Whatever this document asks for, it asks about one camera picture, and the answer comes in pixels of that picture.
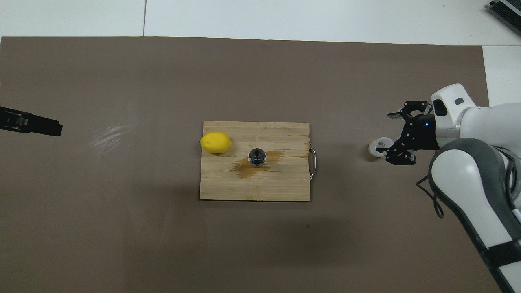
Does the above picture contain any metal double jigger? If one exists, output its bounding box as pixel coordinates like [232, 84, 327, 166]
[248, 148, 267, 168]

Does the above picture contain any yellow lemon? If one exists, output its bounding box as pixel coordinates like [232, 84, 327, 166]
[200, 132, 232, 154]

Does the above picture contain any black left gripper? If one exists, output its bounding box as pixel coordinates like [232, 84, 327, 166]
[0, 107, 63, 137]

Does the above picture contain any brown paper table mat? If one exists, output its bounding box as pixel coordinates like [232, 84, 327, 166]
[0, 37, 511, 293]

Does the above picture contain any black ribbed device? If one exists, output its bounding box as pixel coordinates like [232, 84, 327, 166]
[486, 0, 521, 38]

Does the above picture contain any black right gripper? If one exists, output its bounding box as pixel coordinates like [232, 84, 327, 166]
[375, 101, 440, 165]

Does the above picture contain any wooden cutting board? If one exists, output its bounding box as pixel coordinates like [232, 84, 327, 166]
[199, 121, 317, 202]

